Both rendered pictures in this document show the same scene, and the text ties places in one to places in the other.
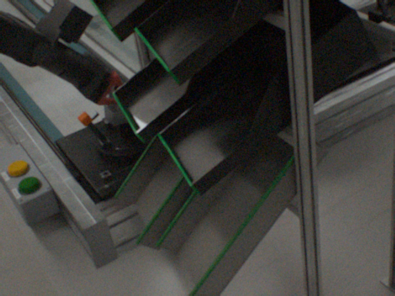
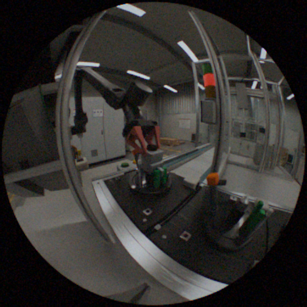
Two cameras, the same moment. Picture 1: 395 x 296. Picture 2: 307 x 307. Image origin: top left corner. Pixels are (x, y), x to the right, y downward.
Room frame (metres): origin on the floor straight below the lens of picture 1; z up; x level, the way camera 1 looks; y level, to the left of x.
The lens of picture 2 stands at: (1.03, -0.12, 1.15)
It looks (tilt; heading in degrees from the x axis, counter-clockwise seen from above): 16 degrees down; 73
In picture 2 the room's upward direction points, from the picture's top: straight up
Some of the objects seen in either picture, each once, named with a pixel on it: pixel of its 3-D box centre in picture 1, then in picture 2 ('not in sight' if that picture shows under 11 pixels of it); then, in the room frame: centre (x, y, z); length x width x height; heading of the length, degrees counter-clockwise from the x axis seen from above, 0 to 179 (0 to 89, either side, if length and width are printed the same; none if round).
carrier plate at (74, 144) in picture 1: (131, 145); (150, 186); (1.10, 0.13, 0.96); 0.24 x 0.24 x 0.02; 25
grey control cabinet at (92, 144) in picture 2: not in sight; (91, 131); (-0.17, 3.14, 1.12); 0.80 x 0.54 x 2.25; 29
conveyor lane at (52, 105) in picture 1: (89, 104); (194, 172); (1.38, 0.24, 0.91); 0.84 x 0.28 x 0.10; 25
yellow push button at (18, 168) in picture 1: (18, 169); not in sight; (1.08, 0.36, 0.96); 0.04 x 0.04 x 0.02
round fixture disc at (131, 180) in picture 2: (129, 137); (150, 181); (1.10, 0.13, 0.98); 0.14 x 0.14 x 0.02
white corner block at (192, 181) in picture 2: not in sight; (191, 183); (1.23, 0.08, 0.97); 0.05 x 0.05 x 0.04; 25
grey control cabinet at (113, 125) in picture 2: not in sight; (111, 129); (0.53, 3.52, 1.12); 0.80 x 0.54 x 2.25; 29
